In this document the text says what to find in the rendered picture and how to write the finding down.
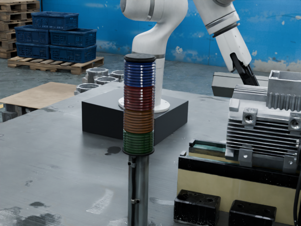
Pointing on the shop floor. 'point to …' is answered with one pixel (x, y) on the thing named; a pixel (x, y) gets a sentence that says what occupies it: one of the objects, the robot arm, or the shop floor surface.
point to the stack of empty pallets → (5, 20)
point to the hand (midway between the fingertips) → (251, 84)
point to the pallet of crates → (56, 44)
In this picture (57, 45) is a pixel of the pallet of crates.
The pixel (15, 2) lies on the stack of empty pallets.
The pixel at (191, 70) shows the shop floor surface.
